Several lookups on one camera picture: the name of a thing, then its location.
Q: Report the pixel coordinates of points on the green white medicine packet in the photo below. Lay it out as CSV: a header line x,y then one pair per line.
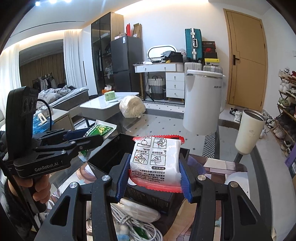
x,y
101,128

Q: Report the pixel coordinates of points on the black cardboard box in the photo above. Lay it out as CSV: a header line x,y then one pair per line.
x,y
111,154

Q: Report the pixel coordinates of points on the white coffee table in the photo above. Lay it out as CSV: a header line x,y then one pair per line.
x,y
100,109

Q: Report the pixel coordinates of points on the purple bag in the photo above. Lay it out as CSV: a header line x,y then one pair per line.
x,y
291,158

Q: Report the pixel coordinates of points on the green tissue box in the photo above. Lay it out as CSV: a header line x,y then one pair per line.
x,y
110,95

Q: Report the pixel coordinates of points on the teal suitcase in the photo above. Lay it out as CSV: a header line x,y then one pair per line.
x,y
194,49

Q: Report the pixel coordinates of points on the cream bagged yarn bundle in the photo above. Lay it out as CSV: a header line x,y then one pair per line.
x,y
132,107

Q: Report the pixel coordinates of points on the bed with grey bedding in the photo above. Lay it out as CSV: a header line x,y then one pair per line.
x,y
65,98

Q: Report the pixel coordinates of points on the striped laundry basket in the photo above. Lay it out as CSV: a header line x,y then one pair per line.
x,y
157,85

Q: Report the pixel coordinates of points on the wooden shoe rack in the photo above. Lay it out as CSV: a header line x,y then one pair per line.
x,y
285,121

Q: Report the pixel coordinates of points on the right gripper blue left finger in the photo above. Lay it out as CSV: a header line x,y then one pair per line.
x,y
122,175

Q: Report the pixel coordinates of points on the person's left hand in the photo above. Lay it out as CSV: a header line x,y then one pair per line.
x,y
42,187

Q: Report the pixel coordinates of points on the stacked shoe boxes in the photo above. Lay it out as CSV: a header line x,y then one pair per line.
x,y
210,54

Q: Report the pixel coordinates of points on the red white wipes packet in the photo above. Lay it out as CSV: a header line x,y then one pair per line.
x,y
154,164

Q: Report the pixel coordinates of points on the white cylindrical appliance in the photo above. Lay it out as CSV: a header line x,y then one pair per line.
x,y
204,101

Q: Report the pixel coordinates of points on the white suitcase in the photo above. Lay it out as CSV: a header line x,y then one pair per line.
x,y
192,66

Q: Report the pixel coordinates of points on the silver suitcase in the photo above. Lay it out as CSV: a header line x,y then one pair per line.
x,y
213,68

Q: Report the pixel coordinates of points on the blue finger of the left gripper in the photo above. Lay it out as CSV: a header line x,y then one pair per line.
x,y
84,143
72,135

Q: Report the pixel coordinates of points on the dark glass wardrobe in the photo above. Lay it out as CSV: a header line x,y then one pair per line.
x,y
103,31

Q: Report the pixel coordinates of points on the white drawer desk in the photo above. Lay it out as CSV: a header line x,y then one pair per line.
x,y
173,74

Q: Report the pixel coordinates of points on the oval white mirror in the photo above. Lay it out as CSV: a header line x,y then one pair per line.
x,y
158,53

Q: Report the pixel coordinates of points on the wooden door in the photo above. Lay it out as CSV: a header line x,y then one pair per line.
x,y
248,62

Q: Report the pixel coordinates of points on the cream trash bin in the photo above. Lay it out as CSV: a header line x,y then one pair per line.
x,y
251,126

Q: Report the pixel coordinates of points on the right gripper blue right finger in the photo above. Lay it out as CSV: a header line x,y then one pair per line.
x,y
188,182

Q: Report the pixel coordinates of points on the black refrigerator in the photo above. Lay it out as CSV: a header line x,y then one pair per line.
x,y
125,53

